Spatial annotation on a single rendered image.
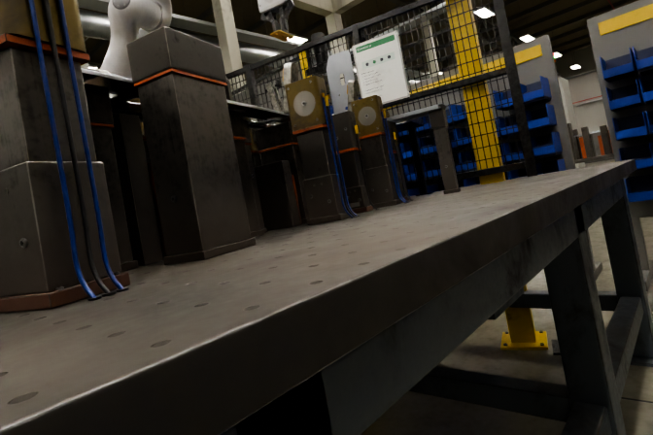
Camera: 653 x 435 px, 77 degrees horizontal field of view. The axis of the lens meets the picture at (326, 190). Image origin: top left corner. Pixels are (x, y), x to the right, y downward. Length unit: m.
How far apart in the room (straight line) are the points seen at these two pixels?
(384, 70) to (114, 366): 1.87
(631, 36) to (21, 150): 2.77
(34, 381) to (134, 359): 0.04
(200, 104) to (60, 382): 0.51
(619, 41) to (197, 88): 2.52
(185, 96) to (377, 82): 1.44
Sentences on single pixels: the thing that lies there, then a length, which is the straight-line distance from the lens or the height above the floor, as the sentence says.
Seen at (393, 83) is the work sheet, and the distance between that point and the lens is 1.97.
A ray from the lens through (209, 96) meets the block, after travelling 0.68.
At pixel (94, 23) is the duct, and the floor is 6.77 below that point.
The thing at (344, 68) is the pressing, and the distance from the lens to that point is 1.75.
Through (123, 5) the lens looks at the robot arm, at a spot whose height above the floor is 1.44.
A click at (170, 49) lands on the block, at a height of 1.00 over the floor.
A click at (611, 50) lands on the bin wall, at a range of 2.88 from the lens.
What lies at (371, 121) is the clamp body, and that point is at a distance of 1.30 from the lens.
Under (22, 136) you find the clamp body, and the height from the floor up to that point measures 0.85.
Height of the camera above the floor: 0.75
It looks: 2 degrees up
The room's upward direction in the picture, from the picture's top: 10 degrees counter-clockwise
